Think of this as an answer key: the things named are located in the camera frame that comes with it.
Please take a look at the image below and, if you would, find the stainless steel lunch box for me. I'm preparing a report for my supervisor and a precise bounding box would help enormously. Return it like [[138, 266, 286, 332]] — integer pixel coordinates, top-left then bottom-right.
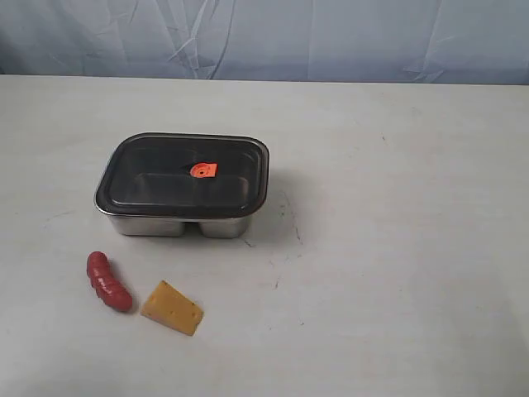
[[94, 132, 270, 240]]

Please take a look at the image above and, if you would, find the yellow toy cheese wedge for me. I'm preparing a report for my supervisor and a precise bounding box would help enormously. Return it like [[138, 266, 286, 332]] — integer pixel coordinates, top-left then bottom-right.
[[141, 280, 203, 336]]

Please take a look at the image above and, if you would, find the red toy sausage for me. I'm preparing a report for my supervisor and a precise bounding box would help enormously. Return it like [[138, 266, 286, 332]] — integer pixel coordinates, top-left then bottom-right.
[[87, 251, 133, 313]]

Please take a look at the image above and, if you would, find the dark transparent lid orange seal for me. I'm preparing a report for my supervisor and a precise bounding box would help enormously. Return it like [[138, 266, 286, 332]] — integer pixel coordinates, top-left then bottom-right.
[[95, 132, 270, 219]]

